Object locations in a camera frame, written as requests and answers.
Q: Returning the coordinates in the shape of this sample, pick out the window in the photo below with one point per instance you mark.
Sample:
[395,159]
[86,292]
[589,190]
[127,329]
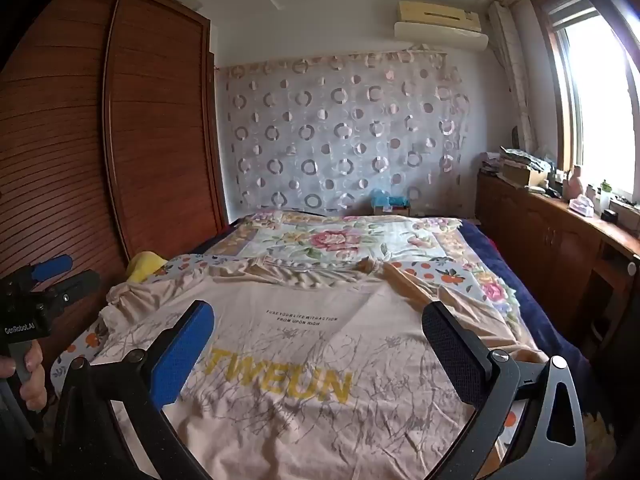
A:
[600,110]

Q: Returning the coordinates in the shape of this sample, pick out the wooden headboard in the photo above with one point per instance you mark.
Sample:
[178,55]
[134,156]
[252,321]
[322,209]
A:
[150,135]

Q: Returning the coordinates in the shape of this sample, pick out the wall air conditioner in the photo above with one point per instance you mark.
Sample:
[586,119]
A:
[440,25]

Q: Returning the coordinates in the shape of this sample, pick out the orange fruit print bed sheet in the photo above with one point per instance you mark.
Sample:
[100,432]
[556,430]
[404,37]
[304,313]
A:
[440,277]

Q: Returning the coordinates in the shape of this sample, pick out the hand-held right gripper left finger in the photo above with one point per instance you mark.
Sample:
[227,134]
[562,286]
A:
[182,355]

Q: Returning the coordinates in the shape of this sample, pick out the pink tissue pack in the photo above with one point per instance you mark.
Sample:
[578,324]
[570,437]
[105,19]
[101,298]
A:
[581,206]

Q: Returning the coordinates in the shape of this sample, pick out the pink bottle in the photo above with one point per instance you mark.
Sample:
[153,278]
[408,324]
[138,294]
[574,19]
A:
[575,185]

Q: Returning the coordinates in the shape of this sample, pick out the yellow plush toy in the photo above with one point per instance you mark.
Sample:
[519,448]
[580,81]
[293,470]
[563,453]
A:
[145,265]

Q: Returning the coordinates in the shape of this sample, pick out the wooden sideboard cabinet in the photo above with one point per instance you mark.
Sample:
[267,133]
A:
[540,240]

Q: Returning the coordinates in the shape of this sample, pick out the brown cardboard box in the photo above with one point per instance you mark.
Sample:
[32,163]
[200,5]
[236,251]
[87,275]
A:
[520,175]

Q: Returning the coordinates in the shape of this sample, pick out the white patterned side curtain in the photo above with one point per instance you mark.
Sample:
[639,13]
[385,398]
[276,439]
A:
[515,75]

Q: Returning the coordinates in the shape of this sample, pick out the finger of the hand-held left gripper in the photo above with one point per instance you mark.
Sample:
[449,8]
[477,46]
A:
[50,267]
[75,286]

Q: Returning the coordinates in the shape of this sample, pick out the circle pattern sheer curtain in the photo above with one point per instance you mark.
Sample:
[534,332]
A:
[325,135]

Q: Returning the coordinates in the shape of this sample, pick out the cardboard box with blue items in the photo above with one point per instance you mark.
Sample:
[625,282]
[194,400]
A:
[387,207]

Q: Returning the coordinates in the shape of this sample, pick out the floral blanket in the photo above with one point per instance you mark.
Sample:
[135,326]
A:
[340,240]

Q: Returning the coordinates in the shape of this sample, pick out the green capped bottle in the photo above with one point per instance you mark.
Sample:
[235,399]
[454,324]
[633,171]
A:
[605,197]

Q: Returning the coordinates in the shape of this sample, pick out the person's left hand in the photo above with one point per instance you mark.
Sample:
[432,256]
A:
[36,385]

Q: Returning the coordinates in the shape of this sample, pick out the white box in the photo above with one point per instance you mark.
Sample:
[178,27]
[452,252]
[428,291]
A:
[187,1]

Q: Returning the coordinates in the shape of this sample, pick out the small black box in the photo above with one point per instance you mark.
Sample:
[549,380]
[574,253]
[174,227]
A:
[609,216]

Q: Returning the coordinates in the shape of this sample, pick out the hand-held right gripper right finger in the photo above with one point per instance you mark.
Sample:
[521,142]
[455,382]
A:
[450,355]

